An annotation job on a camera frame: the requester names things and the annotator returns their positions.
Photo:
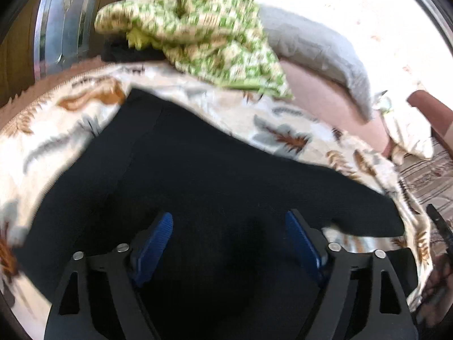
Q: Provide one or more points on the white printed cloth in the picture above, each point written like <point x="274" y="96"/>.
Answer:
<point x="410" y="131"/>

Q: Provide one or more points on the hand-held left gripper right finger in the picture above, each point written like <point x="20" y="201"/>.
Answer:
<point x="303" y="241"/>

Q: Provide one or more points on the black pants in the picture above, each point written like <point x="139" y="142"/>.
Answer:
<point x="194" y="166"/>

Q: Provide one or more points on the glass panel door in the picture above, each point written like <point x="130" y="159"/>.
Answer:
<point x="60" y="17"/>

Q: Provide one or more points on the leaf printed blanket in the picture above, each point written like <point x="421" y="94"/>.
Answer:
<point x="53" y="131"/>

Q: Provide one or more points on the grey quilted pillow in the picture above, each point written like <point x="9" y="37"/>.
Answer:
<point x="318" y="49"/>

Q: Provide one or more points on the striped bed sheet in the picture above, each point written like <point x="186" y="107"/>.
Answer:
<point x="424" y="180"/>

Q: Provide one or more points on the green checked quilt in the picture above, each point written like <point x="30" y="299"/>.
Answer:
<point x="212" y="24"/>

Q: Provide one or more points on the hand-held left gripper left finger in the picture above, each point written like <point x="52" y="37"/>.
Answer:
<point x="155" y="241"/>

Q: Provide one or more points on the light green small cloth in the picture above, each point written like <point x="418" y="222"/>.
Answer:
<point x="385" y="103"/>

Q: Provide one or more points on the pink mattress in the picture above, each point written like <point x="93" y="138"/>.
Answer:
<point x="329" y="102"/>

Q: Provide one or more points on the brown sofa armrest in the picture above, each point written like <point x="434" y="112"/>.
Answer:
<point x="433" y="109"/>

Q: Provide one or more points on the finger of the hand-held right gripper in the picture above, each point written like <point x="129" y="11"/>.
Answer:
<point x="439" y="224"/>

